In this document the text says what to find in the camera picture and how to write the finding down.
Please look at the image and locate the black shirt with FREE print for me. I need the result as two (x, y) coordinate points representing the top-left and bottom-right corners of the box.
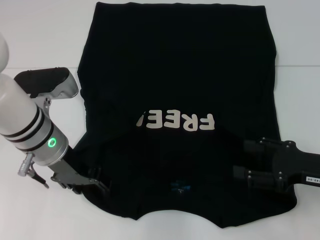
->
(73, 1), (299, 222)

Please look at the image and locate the dark red thin cable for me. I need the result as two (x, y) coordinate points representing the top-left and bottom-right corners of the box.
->
(28, 169), (50, 190)

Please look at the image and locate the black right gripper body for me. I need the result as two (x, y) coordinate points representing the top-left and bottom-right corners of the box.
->
(272, 140), (320, 194)

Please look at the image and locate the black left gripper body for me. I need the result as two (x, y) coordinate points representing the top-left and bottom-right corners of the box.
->
(49, 145), (100, 195)

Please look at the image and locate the silver cable connector plug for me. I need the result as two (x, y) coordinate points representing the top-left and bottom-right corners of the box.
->
(16, 152), (35, 178)

